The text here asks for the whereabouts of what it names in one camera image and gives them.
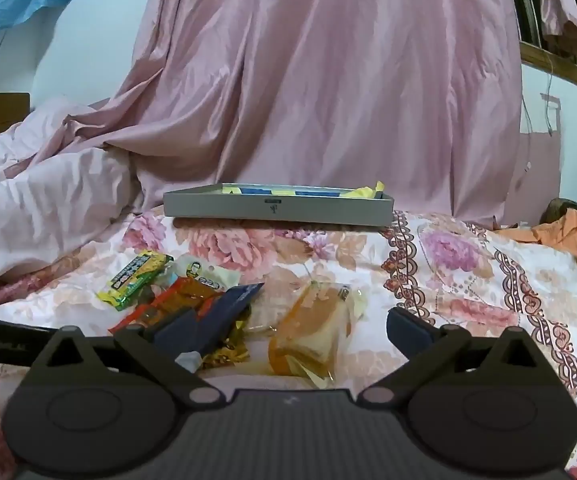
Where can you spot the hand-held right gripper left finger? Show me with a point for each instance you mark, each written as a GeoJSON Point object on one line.
{"type": "Point", "coordinates": [176, 332]}

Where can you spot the clear orange cake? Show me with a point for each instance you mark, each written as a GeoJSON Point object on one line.
{"type": "Point", "coordinates": [313, 330]}

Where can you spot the grey shallow cardboard box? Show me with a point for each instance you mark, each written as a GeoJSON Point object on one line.
{"type": "Point", "coordinates": [318, 212]}

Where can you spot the pink satin cloth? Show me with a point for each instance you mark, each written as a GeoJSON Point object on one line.
{"type": "Point", "coordinates": [318, 85]}

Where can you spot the green yellow snack packet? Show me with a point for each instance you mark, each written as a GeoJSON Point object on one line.
{"type": "Point", "coordinates": [133, 280]}

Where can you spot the orange red snack packet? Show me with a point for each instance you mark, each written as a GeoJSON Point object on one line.
{"type": "Point", "coordinates": [183, 297]}

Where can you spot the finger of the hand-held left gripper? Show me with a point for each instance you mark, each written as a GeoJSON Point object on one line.
{"type": "Point", "coordinates": [8, 337]}

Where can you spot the pale pink duvet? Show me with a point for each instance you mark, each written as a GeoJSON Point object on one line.
{"type": "Point", "coordinates": [43, 210]}

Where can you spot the orange cloth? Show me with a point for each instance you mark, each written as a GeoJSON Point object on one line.
{"type": "Point", "coordinates": [558, 237]}

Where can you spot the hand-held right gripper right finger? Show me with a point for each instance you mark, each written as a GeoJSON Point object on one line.
{"type": "Point", "coordinates": [408, 332]}

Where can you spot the crumpled yellow paper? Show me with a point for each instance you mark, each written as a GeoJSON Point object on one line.
{"type": "Point", "coordinates": [366, 191]}

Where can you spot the dark blue snack packet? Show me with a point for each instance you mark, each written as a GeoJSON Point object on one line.
{"type": "Point", "coordinates": [233, 300]}

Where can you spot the floral bedsheet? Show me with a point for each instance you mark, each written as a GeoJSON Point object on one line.
{"type": "Point", "coordinates": [468, 285]}

